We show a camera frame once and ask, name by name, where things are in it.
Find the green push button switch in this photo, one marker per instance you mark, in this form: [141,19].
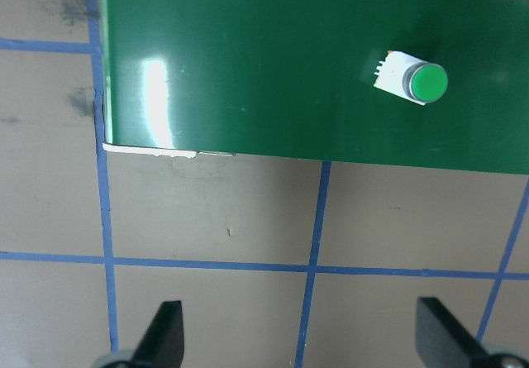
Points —
[425,82]

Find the green conveyor belt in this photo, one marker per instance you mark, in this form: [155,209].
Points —
[268,74]

